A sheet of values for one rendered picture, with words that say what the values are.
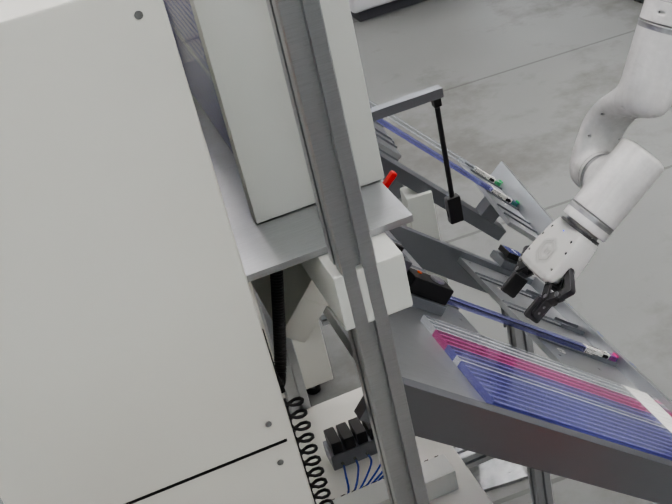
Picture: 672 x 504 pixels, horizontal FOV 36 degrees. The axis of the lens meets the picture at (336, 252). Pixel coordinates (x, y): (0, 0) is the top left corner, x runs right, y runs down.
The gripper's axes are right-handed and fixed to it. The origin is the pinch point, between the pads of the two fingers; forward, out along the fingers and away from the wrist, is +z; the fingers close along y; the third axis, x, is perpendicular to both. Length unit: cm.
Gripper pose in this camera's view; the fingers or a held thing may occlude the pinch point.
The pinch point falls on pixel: (521, 301)
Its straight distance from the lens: 175.5
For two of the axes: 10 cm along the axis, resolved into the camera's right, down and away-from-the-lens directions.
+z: -6.0, 7.8, 1.8
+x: 7.5, 4.8, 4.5
